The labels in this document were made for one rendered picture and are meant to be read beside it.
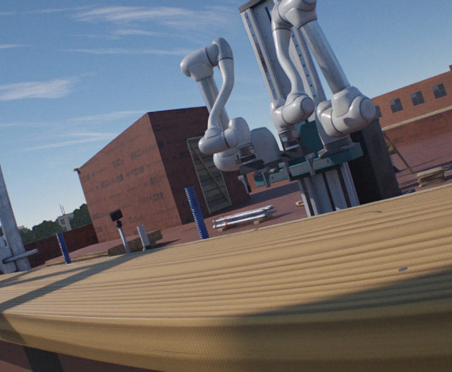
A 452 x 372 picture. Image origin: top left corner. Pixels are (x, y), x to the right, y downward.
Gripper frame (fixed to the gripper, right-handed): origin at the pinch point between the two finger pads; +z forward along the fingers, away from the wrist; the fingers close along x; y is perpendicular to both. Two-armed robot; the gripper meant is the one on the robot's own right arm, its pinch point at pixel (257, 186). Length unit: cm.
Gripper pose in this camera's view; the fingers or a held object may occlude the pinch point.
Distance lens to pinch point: 229.3
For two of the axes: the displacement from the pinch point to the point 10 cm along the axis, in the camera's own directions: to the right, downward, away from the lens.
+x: -6.9, 2.2, 6.9
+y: 6.6, -2.0, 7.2
